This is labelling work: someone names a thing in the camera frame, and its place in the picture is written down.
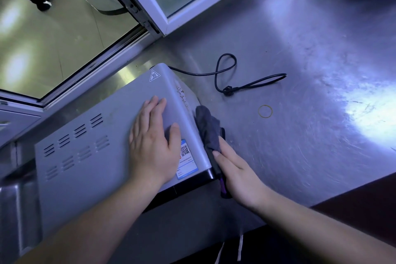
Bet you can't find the person's left hand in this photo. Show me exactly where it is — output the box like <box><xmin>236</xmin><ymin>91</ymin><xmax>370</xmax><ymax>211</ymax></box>
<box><xmin>128</xmin><ymin>96</ymin><xmax>182</xmax><ymax>192</ymax></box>

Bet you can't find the person's right hand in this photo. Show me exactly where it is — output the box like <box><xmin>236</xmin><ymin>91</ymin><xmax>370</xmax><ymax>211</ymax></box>
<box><xmin>212</xmin><ymin>136</ymin><xmax>274</xmax><ymax>212</ymax></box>

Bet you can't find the grey purple cloth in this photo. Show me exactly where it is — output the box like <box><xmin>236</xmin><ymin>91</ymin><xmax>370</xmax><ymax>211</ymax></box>
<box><xmin>194</xmin><ymin>105</ymin><xmax>232</xmax><ymax>199</ymax></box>

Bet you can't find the silver microwave black door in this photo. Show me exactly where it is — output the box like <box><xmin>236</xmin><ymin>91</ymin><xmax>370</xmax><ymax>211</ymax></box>
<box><xmin>34</xmin><ymin>62</ymin><xmax>217</xmax><ymax>240</ymax></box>

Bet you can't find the person's left forearm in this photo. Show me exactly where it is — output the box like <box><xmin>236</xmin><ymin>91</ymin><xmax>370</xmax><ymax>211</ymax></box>
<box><xmin>15</xmin><ymin>180</ymin><xmax>161</xmax><ymax>264</ymax></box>

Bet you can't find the person's right forearm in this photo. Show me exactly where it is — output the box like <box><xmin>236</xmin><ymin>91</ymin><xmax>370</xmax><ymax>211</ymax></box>
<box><xmin>257</xmin><ymin>194</ymin><xmax>396</xmax><ymax>264</ymax></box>

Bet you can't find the stainless steel tray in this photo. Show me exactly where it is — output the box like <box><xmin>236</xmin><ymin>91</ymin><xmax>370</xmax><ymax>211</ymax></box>
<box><xmin>0</xmin><ymin>167</ymin><xmax>42</xmax><ymax>264</ymax></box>

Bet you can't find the hinged white window sash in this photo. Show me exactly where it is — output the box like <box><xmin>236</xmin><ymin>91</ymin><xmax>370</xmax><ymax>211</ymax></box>
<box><xmin>106</xmin><ymin>0</ymin><xmax>279</xmax><ymax>37</ymax></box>

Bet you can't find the black power cable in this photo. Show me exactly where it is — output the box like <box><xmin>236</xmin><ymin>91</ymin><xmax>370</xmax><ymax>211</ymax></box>
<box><xmin>167</xmin><ymin>53</ymin><xmax>288</xmax><ymax>97</ymax></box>

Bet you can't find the white window frame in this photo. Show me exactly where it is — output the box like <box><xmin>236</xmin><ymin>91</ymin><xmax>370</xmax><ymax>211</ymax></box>
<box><xmin>0</xmin><ymin>0</ymin><xmax>163</xmax><ymax>150</ymax></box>

